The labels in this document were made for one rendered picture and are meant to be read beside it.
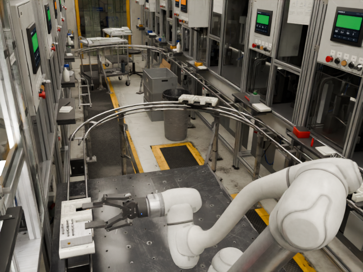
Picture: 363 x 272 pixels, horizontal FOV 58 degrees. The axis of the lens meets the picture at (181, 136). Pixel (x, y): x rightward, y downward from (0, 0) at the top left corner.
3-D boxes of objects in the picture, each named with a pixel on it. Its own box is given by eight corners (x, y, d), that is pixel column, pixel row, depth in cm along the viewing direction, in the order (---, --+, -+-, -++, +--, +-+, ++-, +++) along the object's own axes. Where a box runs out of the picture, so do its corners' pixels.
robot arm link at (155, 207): (158, 188, 128) (143, 190, 127) (164, 201, 120) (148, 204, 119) (159, 206, 132) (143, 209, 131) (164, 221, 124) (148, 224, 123)
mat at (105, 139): (150, 189, 333) (150, 188, 333) (89, 198, 317) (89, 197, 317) (103, 63, 841) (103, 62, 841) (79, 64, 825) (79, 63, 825)
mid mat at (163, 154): (220, 181, 349) (220, 180, 349) (169, 189, 335) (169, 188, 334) (190, 141, 436) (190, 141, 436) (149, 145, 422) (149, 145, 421)
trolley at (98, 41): (91, 92, 623) (86, 39, 583) (81, 85, 665) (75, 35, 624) (133, 85, 669) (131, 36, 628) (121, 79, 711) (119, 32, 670)
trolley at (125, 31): (136, 72, 765) (135, 28, 724) (112, 74, 742) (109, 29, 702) (127, 65, 834) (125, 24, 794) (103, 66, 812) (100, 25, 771)
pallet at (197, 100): (177, 107, 324) (178, 97, 320) (181, 102, 336) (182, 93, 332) (214, 111, 315) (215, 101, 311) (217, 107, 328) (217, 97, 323)
